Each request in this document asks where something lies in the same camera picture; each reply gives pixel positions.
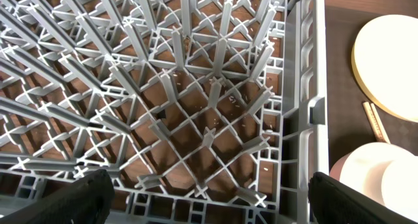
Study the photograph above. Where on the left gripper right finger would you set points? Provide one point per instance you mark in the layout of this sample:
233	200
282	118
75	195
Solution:
333	202

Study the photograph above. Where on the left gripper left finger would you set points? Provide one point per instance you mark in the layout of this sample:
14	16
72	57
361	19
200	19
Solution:
87	200

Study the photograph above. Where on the white bowl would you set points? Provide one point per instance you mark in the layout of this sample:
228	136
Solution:
384	173

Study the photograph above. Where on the grey plastic dishwasher rack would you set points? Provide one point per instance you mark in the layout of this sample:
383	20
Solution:
201	111

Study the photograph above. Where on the brown serving tray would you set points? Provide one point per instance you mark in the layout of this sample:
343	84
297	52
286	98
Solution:
348	124

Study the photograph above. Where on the wooden chopstick right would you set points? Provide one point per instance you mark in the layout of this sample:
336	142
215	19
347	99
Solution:
379	122

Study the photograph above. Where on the wooden chopstick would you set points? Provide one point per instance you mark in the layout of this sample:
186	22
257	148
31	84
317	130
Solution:
373	121
379	122

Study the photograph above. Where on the wooden chopstick left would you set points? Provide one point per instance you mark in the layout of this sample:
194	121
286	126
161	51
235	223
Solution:
373	121

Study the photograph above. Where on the yellow plate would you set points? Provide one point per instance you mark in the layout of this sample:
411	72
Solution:
384	63

